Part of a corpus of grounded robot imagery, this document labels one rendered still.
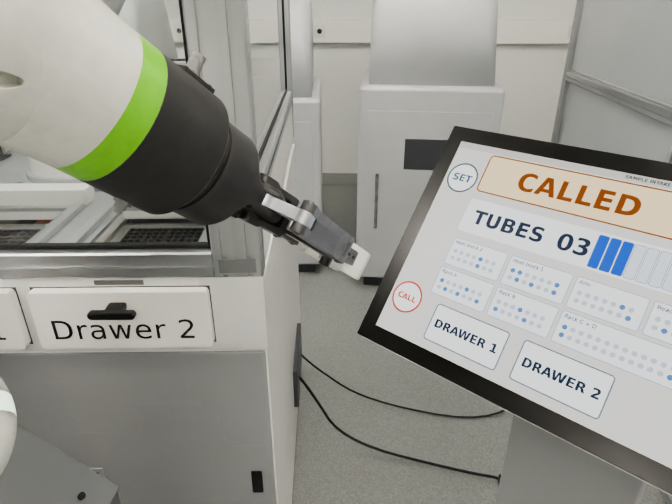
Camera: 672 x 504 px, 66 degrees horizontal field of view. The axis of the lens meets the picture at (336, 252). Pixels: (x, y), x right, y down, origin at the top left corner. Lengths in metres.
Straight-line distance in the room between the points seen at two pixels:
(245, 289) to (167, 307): 0.13
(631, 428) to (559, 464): 0.20
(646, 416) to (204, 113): 0.47
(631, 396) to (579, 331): 0.08
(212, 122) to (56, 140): 0.09
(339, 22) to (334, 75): 0.36
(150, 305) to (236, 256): 0.16
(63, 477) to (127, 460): 0.49
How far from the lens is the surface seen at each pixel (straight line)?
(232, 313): 0.90
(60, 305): 0.96
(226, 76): 0.76
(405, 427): 1.94
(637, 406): 0.59
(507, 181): 0.68
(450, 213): 0.68
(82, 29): 0.29
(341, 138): 4.05
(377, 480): 1.78
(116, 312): 0.89
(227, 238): 0.84
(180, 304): 0.89
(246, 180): 0.37
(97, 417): 1.12
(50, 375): 1.08
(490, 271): 0.64
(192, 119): 0.33
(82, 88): 0.29
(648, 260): 0.62
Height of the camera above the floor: 1.36
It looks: 26 degrees down
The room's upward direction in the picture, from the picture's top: straight up
